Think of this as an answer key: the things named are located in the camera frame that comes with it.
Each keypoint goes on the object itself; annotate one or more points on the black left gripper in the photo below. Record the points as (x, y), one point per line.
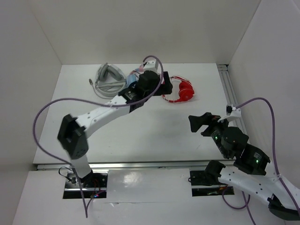
(164, 89)

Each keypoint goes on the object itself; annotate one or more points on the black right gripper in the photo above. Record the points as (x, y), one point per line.
(207, 118)

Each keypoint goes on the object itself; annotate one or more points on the red headphones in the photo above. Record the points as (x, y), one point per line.
(186, 90)

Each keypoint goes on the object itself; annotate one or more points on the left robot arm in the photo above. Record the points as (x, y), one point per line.
(74, 131)

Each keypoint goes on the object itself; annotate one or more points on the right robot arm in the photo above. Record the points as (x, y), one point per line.
(253, 172)

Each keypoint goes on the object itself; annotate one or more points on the blue pink cat-ear headphones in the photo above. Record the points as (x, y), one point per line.
(134, 76)

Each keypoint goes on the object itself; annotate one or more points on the grey headphones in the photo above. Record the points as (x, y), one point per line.
(109, 80)

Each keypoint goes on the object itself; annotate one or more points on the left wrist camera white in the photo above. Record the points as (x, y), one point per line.
(151, 65)

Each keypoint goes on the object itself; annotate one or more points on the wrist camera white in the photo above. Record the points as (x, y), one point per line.
(151, 65)
(232, 113)

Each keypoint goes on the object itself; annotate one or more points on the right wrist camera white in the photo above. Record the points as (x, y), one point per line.
(232, 113)

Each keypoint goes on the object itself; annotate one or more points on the aluminium rail right side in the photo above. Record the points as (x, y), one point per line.
(230, 94)

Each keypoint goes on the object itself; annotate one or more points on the aluminium rail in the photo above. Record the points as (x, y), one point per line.
(141, 165)
(230, 94)

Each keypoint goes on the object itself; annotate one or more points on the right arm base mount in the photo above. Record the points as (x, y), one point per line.
(202, 185)

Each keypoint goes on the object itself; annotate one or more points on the aluminium rail front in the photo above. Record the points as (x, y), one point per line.
(141, 165)

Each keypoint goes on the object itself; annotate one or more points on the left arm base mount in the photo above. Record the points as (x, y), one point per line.
(95, 187)

